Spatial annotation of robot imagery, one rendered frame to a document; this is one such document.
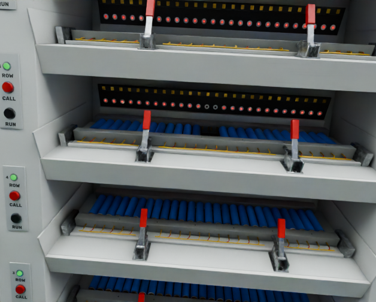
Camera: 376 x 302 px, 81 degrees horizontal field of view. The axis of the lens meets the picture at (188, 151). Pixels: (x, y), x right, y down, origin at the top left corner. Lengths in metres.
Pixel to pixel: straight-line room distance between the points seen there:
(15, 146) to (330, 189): 0.55
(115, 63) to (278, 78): 0.27
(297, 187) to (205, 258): 0.22
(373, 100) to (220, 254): 0.42
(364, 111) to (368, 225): 0.22
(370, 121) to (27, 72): 0.63
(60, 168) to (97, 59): 0.20
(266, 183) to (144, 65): 0.29
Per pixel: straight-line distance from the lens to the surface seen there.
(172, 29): 0.57
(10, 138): 0.49
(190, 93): 0.53
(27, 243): 0.54
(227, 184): 0.40
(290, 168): 0.42
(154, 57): 0.39
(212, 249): 0.49
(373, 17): 0.63
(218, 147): 0.44
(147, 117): 0.41
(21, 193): 0.50
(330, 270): 0.54
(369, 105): 0.56
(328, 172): 0.46
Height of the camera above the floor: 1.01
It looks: 9 degrees down
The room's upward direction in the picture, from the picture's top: 4 degrees clockwise
